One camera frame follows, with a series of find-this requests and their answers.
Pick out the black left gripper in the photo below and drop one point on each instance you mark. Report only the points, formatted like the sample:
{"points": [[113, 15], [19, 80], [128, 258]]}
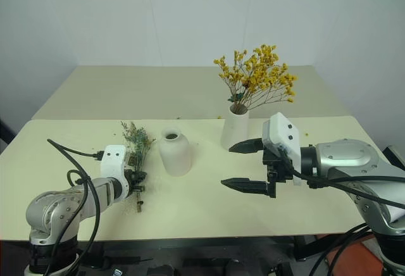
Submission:
{"points": [[129, 182]]}

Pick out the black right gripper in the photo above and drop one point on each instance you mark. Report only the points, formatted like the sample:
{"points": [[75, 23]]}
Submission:
{"points": [[276, 168]]}

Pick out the green dried flower bouquet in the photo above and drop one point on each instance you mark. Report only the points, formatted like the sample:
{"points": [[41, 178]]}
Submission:
{"points": [[136, 143]]}

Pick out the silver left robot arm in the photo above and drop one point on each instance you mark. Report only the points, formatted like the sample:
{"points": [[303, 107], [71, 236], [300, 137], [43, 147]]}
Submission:
{"points": [[60, 206]]}

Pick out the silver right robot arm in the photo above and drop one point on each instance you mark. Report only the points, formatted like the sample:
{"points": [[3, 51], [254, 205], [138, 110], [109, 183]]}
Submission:
{"points": [[348, 165]]}

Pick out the yellow dried flower bouquet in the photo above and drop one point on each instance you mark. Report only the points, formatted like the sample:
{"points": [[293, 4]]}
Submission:
{"points": [[257, 73]]}

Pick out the tapered white ceramic vase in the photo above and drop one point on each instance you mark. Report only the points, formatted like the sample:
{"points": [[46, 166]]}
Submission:
{"points": [[234, 130]]}

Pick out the round white ceramic vase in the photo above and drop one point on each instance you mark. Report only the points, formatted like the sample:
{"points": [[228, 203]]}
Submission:
{"points": [[175, 155]]}

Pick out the dark rounded shape under table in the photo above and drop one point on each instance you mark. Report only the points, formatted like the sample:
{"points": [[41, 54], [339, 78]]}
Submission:
{"points": [[238, 268], [163, 270]]}

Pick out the orange object under table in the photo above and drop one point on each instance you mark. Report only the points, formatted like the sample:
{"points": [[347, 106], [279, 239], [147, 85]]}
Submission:
{"points": [[354, 257]]}

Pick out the black object beside table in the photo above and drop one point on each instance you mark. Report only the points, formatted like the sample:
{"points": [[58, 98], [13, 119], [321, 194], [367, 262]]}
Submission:
{"points": [[6, 130]]}

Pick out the dark grey object beside table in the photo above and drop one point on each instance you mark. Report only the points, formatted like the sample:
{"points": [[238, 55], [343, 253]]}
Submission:
{"points": [[395, 155]]}

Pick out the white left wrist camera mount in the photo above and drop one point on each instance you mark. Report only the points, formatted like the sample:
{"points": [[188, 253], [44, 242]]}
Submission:
{"points": [[112, 159]]}

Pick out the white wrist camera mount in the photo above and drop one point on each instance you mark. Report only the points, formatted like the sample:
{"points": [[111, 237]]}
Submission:
{"points": [[112, 159], [281, 133]]}

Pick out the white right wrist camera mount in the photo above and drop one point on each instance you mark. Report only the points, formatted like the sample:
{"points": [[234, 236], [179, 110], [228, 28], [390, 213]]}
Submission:
{"points": [[281, 133]]}

